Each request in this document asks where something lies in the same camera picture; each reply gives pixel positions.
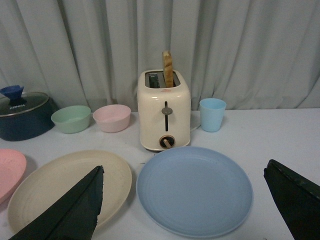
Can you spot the beige plate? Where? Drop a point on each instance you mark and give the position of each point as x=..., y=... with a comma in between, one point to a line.
x=47, y=184

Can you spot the green bowl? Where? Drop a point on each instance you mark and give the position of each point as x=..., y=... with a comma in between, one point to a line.
x=72, y=119

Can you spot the pink bowl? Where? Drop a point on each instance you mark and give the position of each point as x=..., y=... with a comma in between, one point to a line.
x=112, y=118

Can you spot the toast slice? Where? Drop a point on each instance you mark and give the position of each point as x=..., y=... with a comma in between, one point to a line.
x=167, y=63

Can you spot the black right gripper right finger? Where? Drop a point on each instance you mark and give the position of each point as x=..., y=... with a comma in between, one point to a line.
x=296, y=198

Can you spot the dark blue saucepan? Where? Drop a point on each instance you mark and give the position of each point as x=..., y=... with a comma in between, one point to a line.
x=28, y=125

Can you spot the pink plate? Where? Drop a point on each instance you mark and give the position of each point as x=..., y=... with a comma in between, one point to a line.
x=13, y=165

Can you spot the grey curtain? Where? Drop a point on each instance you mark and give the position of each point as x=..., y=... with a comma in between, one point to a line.
x=253, y=54

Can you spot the cream toaster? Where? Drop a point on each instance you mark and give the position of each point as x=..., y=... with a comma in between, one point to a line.
x=164, y=112

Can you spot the light blue cup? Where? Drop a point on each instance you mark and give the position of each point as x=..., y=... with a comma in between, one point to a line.
x=211, y=114

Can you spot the glass pot lid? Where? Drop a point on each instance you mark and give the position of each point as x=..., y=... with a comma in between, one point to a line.
x=15, y=101

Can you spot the blue plate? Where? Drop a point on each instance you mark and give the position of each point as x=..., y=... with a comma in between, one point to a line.
x=195, y=192

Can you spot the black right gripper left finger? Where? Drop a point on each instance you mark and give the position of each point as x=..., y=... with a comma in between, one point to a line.
x=74, y=216

